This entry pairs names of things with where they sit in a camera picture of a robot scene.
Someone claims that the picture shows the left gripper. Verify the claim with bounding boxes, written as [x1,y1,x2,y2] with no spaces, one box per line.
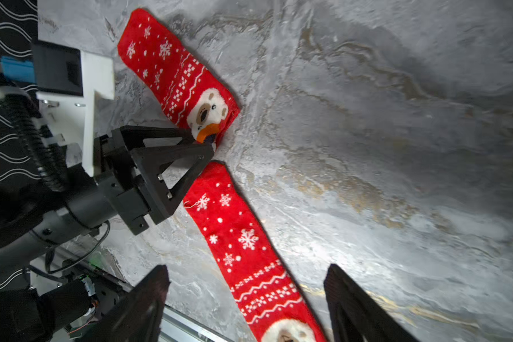
[64,125,214,235]

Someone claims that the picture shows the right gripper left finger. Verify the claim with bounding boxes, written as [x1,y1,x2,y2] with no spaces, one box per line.
[80,265,170,342]

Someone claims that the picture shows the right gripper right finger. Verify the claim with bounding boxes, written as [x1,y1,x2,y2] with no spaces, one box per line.
[323,264,418,342]

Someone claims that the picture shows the red christmas sock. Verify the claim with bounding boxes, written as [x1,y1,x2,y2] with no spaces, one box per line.
[183,162,326,341]
[118,9,240,146]

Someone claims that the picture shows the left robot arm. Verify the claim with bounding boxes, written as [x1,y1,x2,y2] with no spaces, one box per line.
[0,73,214,341]

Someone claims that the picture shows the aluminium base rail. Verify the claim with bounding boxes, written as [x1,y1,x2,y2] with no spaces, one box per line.
[29,247,236,342]

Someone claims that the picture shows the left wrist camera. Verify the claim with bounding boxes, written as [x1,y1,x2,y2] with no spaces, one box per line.
[0,39,115,178]

